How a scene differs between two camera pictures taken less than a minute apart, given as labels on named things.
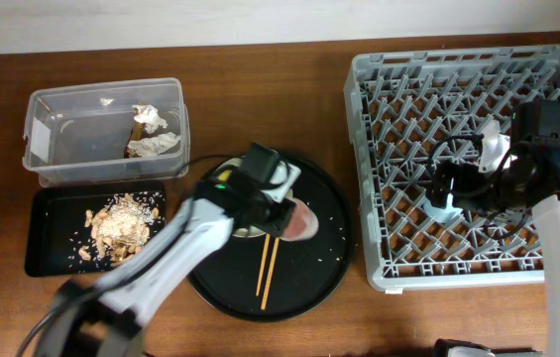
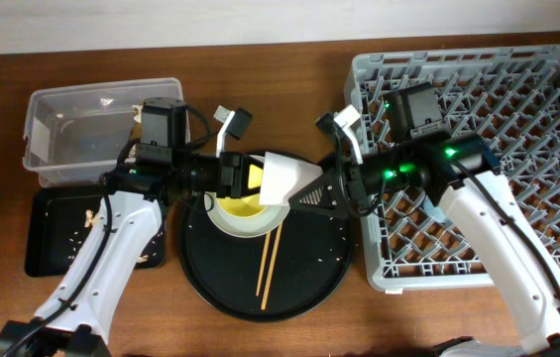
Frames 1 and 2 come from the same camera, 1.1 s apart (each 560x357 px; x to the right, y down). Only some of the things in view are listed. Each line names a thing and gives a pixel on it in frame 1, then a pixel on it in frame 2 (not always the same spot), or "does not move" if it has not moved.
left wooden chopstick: [265, 249] does not move
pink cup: [301, 223] → [281, 177]
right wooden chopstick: [271, 271] does not move
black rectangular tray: [87, 229] does not move
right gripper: [463, 176] → [325, 183]
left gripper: [277, 230] → [230, 187]
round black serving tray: [270, 280] does not move
